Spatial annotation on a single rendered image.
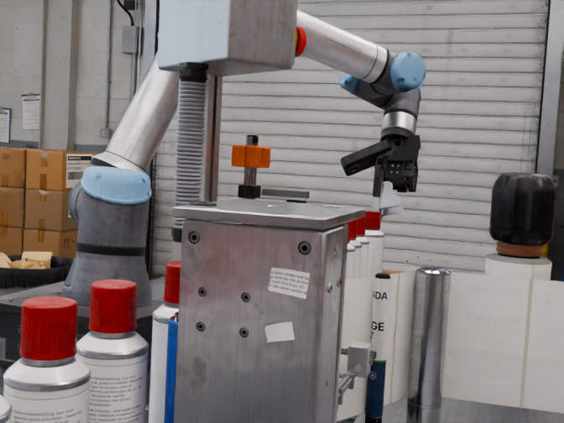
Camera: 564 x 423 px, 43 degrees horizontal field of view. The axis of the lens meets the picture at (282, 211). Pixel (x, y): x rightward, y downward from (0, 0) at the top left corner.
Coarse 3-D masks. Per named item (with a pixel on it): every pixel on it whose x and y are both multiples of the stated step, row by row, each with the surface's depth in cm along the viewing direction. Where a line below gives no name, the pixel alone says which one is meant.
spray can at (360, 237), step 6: (360, 222) 127; (360, 228) 127; (360, 234) 127; (360, 240) 126; (366, 240) 127; (366, 246) 127; (366, 252) 127; (366, 258) 127; (360, 264) 126; (366, 264) 127; (360, 270) 126; (366, 270) 127; (360, 276) 126; (366, 276) 128
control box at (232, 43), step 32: (160, 0) 91; (192, 0) 85; (224, 0) 79; (256, 0) 80; (288, 0) 83; (160, 32) 91; (192, 32) 85; (224, 32) 79; (256, 32) 81; (288, 32) 84; (160, 64) 91; (224, 64) 83; (256, 64) 82; (288, 64) 84
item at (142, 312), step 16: (0, 304) 112; (16, 304) 113; (160, 304) 126; (0, 320) 113; (16, 320) 112; (80, 320) 108; (144, 320) 112; (0, 336) 113; (16, 336) 112; (80, 336) 108; (144, 336) 113; (0, 352) 116; (16, 352) 112
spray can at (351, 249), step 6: (348, 222) 115; (348, 228) 116; (348, 234) 116; (348, 240) 116; (348, 246) 115; (348, 252) 115; (354, 252) 116; (348, 258) 115; (354, 258) 117; (348, 264) 115; (348, 270) 115; (348, 276) 115
